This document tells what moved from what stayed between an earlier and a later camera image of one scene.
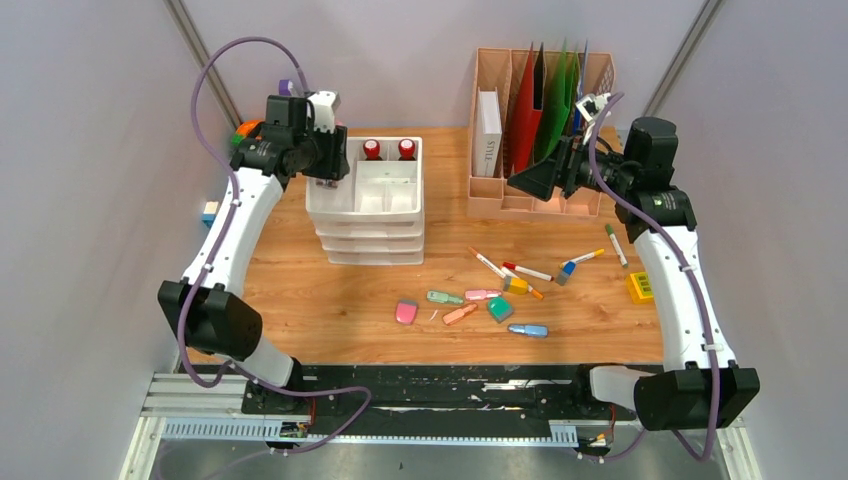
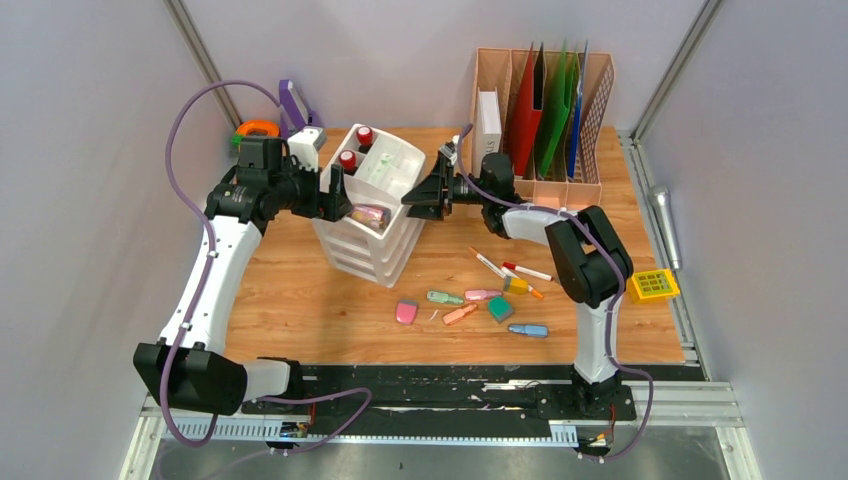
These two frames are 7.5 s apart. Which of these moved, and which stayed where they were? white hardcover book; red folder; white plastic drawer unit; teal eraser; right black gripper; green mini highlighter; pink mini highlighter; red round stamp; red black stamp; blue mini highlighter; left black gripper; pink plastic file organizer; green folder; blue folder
Moved: left black gripper; red black stamp; right black gripper; red round stamp; white plastic drawer unit
Stayed: pink mini highlighter; pink plastic file organizer; teal eraser; green folder; green mini highlighter; blue mini highlighter; white hardcover book; blue folder; red folder
